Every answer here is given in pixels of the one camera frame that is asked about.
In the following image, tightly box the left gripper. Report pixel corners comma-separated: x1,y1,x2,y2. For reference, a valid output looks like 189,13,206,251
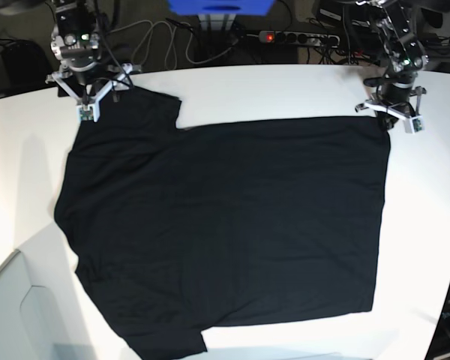
376,73,416,131

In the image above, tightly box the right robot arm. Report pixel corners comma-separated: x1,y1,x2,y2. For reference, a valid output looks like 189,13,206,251
50,0,101,86

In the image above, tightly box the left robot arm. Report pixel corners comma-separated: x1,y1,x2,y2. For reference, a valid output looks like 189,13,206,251
355,1,428,134

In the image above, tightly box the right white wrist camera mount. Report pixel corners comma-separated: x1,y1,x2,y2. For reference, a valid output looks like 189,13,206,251
46,63,141,122

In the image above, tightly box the black power strip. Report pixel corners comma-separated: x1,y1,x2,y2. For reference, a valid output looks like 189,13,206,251
246,30,341,49

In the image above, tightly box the blue plastic box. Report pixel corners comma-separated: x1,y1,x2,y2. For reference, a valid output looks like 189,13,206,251
168,0,275,16

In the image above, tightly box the black T-shirt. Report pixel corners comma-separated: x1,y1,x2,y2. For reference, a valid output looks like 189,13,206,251
54,88,391,359

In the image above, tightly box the grey looped cable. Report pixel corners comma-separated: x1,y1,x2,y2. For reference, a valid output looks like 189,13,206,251
108,18,236,69

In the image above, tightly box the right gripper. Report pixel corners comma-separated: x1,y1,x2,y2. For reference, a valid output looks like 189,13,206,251
61,57,101,86

